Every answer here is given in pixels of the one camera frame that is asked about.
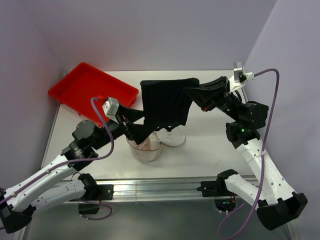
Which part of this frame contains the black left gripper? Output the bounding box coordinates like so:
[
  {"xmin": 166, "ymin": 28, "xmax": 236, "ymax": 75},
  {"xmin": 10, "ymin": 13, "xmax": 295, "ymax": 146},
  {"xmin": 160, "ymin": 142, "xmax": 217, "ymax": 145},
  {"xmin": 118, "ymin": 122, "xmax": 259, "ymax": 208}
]
[{"xmin": 91, "ymin": 102, "xmax": 157, "ymax": 150}]

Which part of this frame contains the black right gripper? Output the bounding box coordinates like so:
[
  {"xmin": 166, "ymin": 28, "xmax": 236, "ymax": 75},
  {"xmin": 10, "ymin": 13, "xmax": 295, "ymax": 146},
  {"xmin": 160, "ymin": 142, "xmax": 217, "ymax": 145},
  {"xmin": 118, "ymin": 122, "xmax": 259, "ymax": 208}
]
[{"xmin": 182, "ymin": 75, "xmax": 243, "ymax": 122}]

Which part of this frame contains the beige bra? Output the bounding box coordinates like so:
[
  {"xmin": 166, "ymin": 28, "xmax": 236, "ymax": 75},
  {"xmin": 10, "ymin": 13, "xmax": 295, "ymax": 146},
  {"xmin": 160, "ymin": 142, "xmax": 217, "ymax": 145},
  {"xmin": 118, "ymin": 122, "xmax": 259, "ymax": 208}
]
[{"xmin": 136, "ymin": 137, "xmax": 153, "ymax": 151}]

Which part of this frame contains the white mesh laundry bag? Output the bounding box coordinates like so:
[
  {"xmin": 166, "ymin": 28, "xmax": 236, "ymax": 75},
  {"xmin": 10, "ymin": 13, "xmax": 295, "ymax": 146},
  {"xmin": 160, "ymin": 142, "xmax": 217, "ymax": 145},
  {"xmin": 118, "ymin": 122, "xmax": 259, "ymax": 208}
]
[{"xmin": 126, "ymin": 126, "xmax": 186, "ymax": 163}]

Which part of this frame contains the black garment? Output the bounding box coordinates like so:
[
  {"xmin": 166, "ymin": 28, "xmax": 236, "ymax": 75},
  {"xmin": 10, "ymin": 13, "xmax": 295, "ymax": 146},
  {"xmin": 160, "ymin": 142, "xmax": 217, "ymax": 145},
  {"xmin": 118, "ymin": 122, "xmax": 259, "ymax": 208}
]
[{"xmin": 140, "ymin": 77, "xmax": 200, "ymax": 128}]

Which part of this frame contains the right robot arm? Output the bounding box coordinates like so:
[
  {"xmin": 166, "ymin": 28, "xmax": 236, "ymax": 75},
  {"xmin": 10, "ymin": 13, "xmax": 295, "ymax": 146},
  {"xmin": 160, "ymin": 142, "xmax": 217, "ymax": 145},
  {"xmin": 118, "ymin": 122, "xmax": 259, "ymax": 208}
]
[{"xmin": 195, "ymin": 76, "xmax": 308, "ymax": 230}]

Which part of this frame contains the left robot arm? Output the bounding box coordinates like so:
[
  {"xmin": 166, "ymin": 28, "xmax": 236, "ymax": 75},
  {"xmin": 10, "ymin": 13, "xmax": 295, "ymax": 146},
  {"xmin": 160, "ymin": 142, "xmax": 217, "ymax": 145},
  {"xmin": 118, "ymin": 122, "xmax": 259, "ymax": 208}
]
[{"xmin": 0, "ymin": 97, "xmax": 153, "ymax": 234}]

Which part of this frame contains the red plastic tray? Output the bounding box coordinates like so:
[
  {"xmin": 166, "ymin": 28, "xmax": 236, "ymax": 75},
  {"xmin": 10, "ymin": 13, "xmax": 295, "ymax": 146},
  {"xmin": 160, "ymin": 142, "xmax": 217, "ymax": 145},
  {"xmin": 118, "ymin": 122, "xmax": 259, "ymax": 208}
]
[{"xmin": 48, "ymin": 62, "xmax": 139, "ymax": 127}]

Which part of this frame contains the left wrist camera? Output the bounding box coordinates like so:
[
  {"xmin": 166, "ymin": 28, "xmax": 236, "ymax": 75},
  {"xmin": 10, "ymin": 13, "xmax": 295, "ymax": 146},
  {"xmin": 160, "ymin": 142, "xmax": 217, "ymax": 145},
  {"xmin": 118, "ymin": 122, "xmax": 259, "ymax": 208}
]
[{"xmin": 102, "ymin": 97, "xmax": 120, "ymax": 123}]

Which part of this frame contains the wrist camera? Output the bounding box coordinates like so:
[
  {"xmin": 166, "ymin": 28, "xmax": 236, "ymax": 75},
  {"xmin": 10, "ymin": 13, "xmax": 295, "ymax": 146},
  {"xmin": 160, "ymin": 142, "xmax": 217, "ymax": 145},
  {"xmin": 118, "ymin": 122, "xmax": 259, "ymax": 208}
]
[
  {"xmin": 228, "ymin": 62, "xmax": 254, "ymax": 93},
  {"xmin": 102, "ymin": 97, "xmax": 120, "ymax": 123}
]

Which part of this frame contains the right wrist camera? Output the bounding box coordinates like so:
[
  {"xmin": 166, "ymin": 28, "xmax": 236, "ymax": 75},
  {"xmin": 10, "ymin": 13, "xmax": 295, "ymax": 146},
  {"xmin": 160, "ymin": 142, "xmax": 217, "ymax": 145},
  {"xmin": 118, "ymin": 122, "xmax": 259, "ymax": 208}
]
[{"xmin": 228, "ymin": 62, "xmax": 254, "ymax": 93}]

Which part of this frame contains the aluminium mounting rail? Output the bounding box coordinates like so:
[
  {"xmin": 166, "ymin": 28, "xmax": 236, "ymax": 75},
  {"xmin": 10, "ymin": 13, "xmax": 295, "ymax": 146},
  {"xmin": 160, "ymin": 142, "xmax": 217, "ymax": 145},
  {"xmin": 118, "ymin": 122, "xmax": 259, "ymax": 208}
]
[{"xmin": 54, "ymin": 175, "xmax": 287, "ymax": 205}]

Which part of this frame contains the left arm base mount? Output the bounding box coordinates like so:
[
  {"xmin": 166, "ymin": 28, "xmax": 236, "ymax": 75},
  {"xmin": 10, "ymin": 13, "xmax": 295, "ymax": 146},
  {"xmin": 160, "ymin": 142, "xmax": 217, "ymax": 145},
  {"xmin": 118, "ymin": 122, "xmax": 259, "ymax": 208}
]
[{"xmin": 77, "ymin": 173, "xmax": 114, "ymax": 201}]

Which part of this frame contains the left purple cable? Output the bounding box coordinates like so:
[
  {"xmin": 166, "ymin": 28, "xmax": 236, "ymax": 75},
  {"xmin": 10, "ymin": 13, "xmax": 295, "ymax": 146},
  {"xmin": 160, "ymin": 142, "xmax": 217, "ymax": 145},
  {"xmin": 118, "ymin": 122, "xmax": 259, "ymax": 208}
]
[{"xmin": 0, "ymin": 96, "xmax": 116, "ymax": 231}]

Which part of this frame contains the purple cable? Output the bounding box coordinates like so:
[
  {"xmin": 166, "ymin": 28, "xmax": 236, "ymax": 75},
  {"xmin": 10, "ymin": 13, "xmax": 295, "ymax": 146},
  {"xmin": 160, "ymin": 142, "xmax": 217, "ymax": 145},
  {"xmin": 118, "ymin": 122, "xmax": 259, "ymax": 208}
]
[
  {"xmin": 217, "ymin": 68, "xmax": 280, "ymax": 240},
  {"xmin": 0, "ymin": 96, "xmax": 116, "ymax": 231}
]

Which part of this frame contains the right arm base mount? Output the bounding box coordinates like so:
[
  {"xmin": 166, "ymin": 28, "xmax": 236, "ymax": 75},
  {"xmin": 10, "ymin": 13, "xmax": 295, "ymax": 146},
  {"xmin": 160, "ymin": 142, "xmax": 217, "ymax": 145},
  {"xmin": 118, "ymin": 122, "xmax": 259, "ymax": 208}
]
[{"xmin": 196, "ymin": 169, "xmax": 238, "ymax": 198}]

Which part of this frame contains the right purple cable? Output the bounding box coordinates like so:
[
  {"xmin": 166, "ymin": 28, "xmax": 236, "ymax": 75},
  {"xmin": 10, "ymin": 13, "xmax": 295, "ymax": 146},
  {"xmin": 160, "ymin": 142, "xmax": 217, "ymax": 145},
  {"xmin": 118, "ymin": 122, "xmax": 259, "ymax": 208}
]
[{"xmin": 217, "ymin": 68, "xmax": 280, "ymax": 240}]

